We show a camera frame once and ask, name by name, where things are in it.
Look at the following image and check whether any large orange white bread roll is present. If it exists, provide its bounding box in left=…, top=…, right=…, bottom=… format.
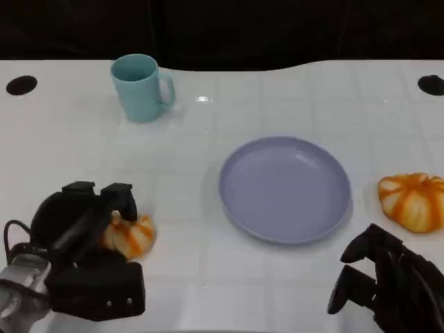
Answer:
left=377, top=172, right=444, bottom=234

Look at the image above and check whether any black curtain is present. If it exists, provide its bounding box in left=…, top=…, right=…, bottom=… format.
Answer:
left=0, top=0, right=444, bottom=72

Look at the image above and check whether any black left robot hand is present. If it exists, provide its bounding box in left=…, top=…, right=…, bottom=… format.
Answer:
left=30, top=180, right=140, bottom=268

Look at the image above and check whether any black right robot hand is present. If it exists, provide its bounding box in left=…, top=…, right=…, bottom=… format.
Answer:
left=327, top=223, right=444, bottom=333

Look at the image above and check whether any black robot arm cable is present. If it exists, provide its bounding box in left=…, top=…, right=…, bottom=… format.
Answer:
left=3, top=220, right=35, bottom=259

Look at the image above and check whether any pale green mug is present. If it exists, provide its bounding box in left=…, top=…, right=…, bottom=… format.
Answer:
left=110, top=53, right=176, bottom=124

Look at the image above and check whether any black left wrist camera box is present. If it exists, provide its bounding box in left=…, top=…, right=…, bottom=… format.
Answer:
left=44, top=258, right=145, bottom=321

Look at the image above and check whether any small orange white bread roll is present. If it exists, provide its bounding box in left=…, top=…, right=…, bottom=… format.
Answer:
left=103, top=213, right=159, bottom=261

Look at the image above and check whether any black table grommet hole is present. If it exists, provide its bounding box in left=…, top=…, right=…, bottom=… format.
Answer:
left=6, top=75, right=38, bottom=96
left=417, top=74, right=444, bottom=96

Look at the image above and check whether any lilac plate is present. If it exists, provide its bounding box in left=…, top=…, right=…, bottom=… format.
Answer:
left=218, top=135, right=353, bottom=246

